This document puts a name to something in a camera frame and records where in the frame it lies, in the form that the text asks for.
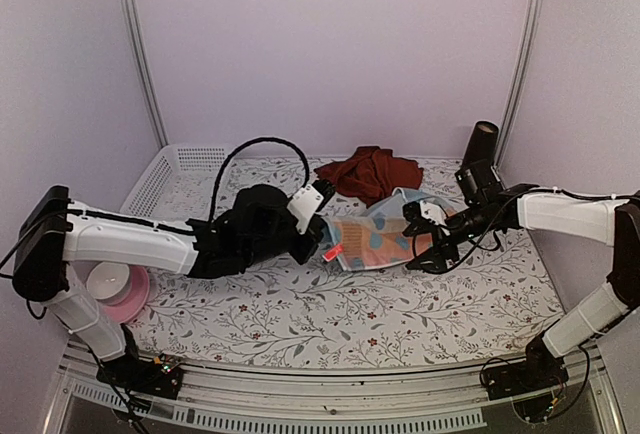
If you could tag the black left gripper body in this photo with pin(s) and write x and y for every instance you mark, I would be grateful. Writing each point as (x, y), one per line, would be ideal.
(303, 253)

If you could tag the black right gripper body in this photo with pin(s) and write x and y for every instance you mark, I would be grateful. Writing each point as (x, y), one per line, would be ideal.
(441, 242)

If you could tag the blue orange patterned towel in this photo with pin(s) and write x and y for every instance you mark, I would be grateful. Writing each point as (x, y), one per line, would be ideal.
(374, 239)

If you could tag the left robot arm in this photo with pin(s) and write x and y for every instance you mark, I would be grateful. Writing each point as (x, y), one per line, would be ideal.
(263, 223)

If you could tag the dark red towel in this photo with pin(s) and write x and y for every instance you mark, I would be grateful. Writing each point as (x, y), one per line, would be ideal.
(371, 174)

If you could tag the black cylinder cup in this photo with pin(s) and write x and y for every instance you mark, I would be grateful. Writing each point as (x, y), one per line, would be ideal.
(482, 144)

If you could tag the white plastic basket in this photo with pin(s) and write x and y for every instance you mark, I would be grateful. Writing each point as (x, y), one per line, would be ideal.
(177, 184)

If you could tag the pink plate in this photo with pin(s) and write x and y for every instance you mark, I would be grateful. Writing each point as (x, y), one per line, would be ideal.
(131, 306)

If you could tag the white bowl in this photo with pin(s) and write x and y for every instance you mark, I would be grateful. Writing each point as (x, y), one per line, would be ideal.
(109, 283)

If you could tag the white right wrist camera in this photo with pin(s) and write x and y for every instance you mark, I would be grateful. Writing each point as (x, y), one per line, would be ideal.
(424, 211)

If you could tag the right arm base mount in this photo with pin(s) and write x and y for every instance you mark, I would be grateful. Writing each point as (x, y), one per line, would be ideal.
(520, 379)

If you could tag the front aluminium rail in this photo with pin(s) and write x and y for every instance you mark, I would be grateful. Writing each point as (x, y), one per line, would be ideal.
(234, 398)

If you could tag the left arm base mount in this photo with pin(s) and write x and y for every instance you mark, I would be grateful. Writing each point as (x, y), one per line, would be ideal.
(140, 376)

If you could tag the right aluminium frame post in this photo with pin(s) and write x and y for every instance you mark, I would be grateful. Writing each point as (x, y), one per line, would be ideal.
(524, 53)

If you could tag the aluminium frame post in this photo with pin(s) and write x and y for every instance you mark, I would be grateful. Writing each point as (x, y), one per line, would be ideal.
(135, 34)
(524, 53)

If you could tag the left aluminium frame post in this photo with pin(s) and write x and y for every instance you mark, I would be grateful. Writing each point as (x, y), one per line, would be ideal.
(135, 34)

